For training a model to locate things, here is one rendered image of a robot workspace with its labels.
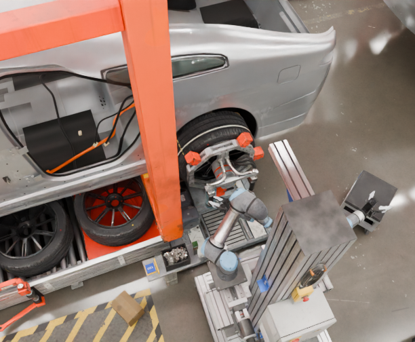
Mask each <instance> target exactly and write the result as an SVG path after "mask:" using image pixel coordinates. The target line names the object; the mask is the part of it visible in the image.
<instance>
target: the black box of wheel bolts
mask: <svg viewBox="0 0 415 342"><path fill-rule="evenodd" d="M160 252H161V256H162V259H163V263H164V265H165V269H166V271H167V272H168V271H171V270H174V269H177V268H179V267H183V266H185V265H189V264H191V258H190V256H189V252H188V250H187V247H186V244H185V243H183V244H180V245H177V246H174V247H171V248H167V249H165V250H161V251H160Z"/></svg>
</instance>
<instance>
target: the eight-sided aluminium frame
mask: <svg viewBox="0 0 415 342"><path fill-rule="evenodd" d="M222 147H224V148H222ZM220 148H222V149H220ZM234 149H236V150H240V151H243V152H246V155H249V156H250V157H252V159H254V154H255V150H254V148H253V146H252V145H251V144H249V145H248V146H247V147H246V148H245V147H240V144H239V142H238V140H235V139H234V140H230V141H228V142H224V143H221V144H219V145H214V146H212V147H208V148H206V149H204V150H203V151H202V152H201V153H200V154H199V156H200V158H201V162H200V163H199V164H197V165H196V166H193V165H189V164H188V165H187V166H186V179H187V182H188V184H189V186H190V187H196V188H200V189H204V187H205V184H208V183H213V182H216V181H217V180H216V178H214V179H212V180H200V179H196V178H194V171H196V169H198V168H199V167H200V166H201V165H202V164H204V163H205V162H206V161H207V160H208V159H209V158H211V157H212V156H215V155H218V154H221V153H225V152H227V151H232V150H234ZM250 167H251V165H246V166H238V167H237V168H235V169H236V171H239V172H245V171H246V170H247V169H249V168H250Z"/></svg>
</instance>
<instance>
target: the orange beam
mask: <svg viewBox="0 0 415 342"><path fill-rule="evenodd" d="M124 30H125V27H124V23H123V16H122V12H121V5H120V3H119V0H56V1H50V2H47V3H41V4H38V5H32V6H28V7H23V8H20V9H14V10H10V11H7V12H1V13H0V61H2V60H7V59H10V58H15V57H19V56H23V55H27V54H32V53H35V52H40V51H43V50H48V49H52V48H56V47H60V46H63V45H68V44H72V43H76V42H80V41H85V40H88V39H93V38H97V37H101V36H105V35H110V34H113V33H118V32H121V31H124Z"/></svg>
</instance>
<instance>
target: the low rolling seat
mask: <svg viewBox="0 0 415 342"><path fill-rule="evenodd" d="M397 190H398V188H397V187H394V186H392V185H391V184H389V183H387V182H386V181H384V180H382V179H380V178H378V177H377V176H374V175H373V174H371V173H369V172H367V171H365V170H363V171H362V172H361V174H360V175H359V176H358V178H357V180H356V181H355V183H354V184H353V186H352V187H351V190H350V191H349V193H348V194H347V196H346V197H345V199H344V201H343V203H342V204H341V206H340V207H341V209H342V211H343V213H344V215H345V216H346V217H348V216H349V215H350V214H352V213H353V212H354V211H356V210H358V209H362V208H363V207H364V206H365V203H366V199H367V197H368V196H369V195H370V194H371V192H373V191H375V194H374V197H375V198H376V199H377V200H378V203H377V204H376V205H377V206H378V208H379V207H380V206H390V204H391V202H392V200H393V198H394V197H395V194H396V192H397ZM385 213H386V212H384V213H382V212H377V213H376V214H375V215H373V216H372V217H368V216H367V217H366V218H365V219H364V220H363V222H360V223H359V224H358V225H360V226H362V227H363V228H365V230H364V233H365V234H366V235H368V234H369V232H370V231H371V232H373V230H374V229H375V228H376V227H377V226H378V225H379V224H380V222H381V220H382V219H383V217H384V215H385Z"/></svg>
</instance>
